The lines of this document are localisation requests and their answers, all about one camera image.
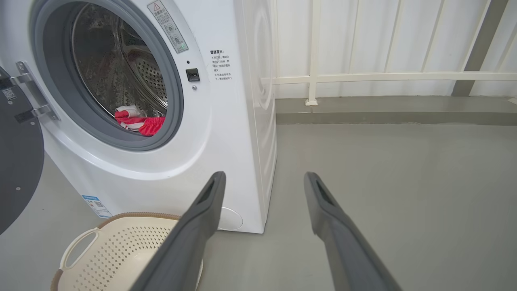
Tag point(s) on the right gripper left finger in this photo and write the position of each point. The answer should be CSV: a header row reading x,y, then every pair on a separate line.
x,y
185,250

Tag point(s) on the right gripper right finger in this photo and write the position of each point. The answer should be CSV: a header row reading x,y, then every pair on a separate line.
x,y
343,242

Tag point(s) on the red white-striped garment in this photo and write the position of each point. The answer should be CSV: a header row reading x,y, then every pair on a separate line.
x,y
151,126

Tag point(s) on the black glass washing machine door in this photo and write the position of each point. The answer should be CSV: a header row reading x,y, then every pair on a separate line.
x,y
16,161

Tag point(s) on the cream plastic laundry basket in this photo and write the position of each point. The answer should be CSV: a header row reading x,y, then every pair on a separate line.
x,y
133,262

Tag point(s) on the white front-load washing machine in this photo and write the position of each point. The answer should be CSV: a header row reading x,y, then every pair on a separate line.
x,y
202,141

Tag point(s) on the black door lock socket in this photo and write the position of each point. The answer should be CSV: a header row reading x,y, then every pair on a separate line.
x,y
192,74

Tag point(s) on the round white filter cover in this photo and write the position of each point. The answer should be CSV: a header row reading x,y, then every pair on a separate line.
x,y
232,220

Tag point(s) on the blue energy label sticker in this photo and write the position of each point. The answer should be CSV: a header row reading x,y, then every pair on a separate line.
x,y
96,206

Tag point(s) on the white metal railing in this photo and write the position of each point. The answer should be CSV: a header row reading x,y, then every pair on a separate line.
x,y
363,76

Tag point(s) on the grey warning sticker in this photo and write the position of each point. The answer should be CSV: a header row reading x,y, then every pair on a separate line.
x,y
169,30

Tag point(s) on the grey metal post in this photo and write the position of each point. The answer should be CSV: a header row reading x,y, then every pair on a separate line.
x,y
478,48

